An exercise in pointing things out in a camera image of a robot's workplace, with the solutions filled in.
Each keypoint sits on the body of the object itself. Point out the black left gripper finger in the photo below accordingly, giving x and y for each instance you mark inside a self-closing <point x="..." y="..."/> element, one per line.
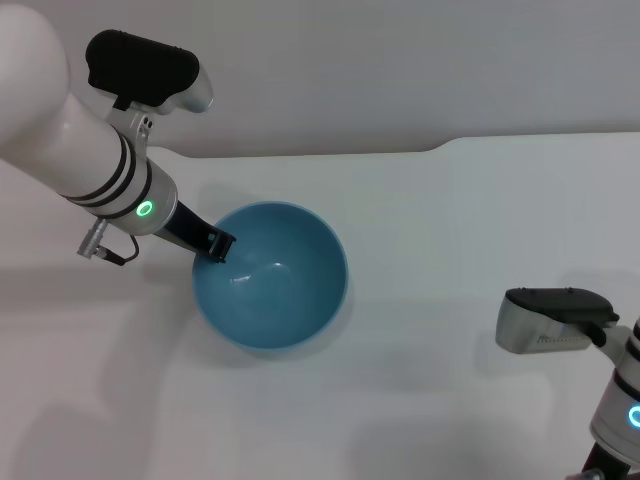
<point x="221" y="246"/>

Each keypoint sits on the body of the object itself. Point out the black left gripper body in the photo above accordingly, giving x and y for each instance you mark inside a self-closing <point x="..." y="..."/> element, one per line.
<point x="187" y="230"/>

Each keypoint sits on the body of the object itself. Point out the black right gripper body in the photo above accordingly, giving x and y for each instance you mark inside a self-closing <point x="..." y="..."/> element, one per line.
<point x="607" y="462"/>

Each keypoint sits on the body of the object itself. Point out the blue bowl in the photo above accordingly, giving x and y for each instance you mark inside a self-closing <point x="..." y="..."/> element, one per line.
<point x="275" y="290"/>

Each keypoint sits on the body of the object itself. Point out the small silver plug fitting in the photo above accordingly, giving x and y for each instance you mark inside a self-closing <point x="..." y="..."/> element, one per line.
<point x="589" y="474"/>

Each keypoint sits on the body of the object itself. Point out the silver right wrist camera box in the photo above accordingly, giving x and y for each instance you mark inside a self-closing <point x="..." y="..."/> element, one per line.
<point x="545" y="320"/>

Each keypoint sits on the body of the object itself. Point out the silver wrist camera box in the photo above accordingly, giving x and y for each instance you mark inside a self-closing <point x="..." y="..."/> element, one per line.
<point x="545" y="320"/>
<point x="145" y="70"/>

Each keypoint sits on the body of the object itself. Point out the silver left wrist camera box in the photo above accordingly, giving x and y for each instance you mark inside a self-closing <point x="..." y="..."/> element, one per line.
<point x="145" y="70"/>

